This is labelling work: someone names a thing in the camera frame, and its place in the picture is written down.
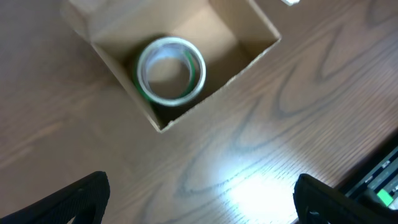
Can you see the small yellow spiral notepad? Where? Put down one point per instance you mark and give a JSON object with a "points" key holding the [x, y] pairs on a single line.
{"points": [[290, 2]]}

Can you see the white masking tape roll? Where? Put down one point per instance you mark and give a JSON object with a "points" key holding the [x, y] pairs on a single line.
{"points": [[147, 59]]}

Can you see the open cardboard box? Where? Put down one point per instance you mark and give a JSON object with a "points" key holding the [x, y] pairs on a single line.
{"points": [[230, 34]]}

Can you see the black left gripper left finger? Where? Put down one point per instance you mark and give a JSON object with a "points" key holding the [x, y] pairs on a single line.
{"points": [[83, 201]]}

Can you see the green tape roll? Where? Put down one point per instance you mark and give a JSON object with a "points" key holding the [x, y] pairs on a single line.
{"points": [[184, 56]]}

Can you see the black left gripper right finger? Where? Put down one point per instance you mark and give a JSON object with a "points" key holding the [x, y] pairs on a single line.
{"points": [[316, 202]]}

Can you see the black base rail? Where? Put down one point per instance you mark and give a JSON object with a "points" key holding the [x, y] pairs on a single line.
{"points": [[376, 177]]}

